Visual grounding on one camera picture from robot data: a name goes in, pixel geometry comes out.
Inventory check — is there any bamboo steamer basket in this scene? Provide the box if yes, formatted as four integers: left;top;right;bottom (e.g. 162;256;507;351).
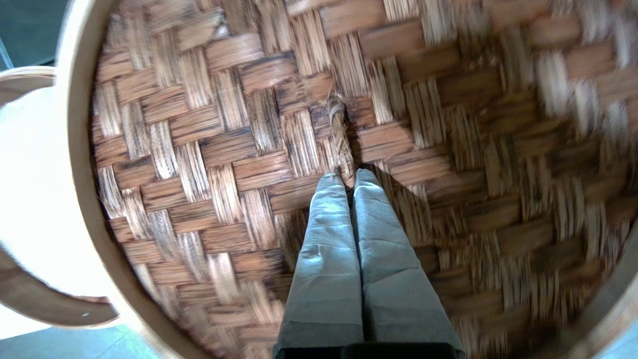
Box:
0;66;120;328

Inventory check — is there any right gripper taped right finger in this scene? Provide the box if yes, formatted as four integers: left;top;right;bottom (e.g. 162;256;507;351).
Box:
352;168;465;351

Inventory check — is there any white round steamer liner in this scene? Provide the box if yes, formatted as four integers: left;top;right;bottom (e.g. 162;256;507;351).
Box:
0;86;110;302

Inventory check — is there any black glass induction cooktop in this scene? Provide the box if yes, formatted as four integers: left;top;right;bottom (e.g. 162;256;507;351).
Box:
0;0;75;68

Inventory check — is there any woven bamboo steamer lid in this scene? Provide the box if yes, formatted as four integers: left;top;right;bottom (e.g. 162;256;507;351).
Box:
55;0;638;359

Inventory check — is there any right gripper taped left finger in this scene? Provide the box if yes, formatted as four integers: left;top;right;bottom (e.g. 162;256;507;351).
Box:
273;171;365;351

